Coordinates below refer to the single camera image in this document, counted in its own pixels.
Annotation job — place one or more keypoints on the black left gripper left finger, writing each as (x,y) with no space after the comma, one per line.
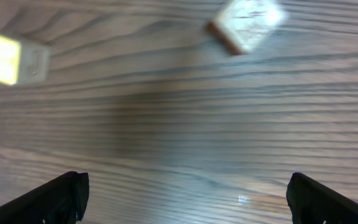
(63,200)

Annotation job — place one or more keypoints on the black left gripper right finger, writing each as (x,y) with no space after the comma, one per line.
(313,203)

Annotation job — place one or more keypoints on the red C wooden block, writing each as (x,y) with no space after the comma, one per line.
(241,25)

